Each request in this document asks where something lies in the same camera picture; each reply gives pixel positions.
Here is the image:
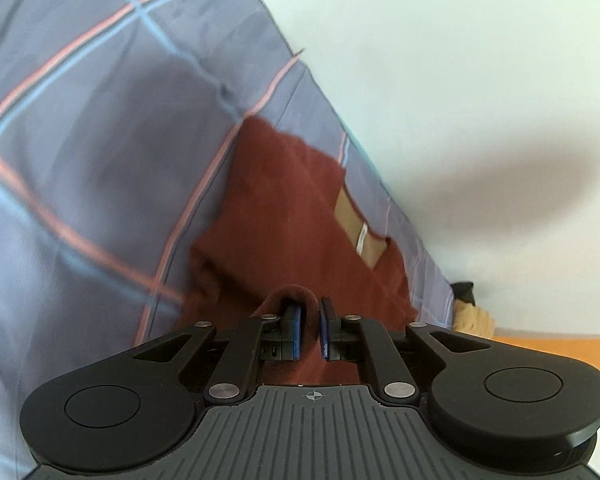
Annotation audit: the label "dark red knit sweater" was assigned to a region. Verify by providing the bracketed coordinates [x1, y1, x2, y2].
[178, 117, 417, 386]

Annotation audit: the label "beige and black garment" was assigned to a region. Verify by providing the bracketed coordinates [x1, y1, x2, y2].
[451, 282, 495, 339]

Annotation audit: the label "orange box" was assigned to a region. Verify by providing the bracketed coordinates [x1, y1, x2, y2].
[493, 328, 600, 370]

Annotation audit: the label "blue plaid bed sheet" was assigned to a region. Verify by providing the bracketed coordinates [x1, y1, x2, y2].
[0, 0, 453, 479]

